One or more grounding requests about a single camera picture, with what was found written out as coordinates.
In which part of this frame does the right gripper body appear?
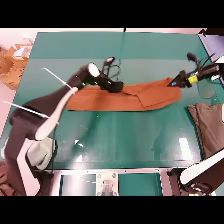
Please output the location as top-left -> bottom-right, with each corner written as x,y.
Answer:
170,70 -> 194,89

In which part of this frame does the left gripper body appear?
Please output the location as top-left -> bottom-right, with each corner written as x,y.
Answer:
103,79 -> 125,94

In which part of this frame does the orange garment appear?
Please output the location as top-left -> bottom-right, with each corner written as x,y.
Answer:
65,77 -> 183,113

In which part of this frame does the brown garment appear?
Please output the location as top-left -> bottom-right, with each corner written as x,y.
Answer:
187,102 -> 224,160

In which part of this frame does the pale grey garment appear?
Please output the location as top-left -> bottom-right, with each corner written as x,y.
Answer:
26,137 -> 58,171

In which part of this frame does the black cable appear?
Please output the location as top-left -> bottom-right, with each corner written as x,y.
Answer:
105,63 -> 122,83

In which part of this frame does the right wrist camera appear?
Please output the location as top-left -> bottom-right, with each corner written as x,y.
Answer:
186,52 -> 201,70

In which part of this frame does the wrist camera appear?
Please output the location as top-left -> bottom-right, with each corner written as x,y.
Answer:
186,52 -> 201,70
103,56 -> 116,72

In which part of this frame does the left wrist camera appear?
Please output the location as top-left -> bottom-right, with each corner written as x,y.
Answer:
103,56 -> 116,72

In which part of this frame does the silver frame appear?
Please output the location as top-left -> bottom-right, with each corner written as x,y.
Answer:
49,167 -> 175,197

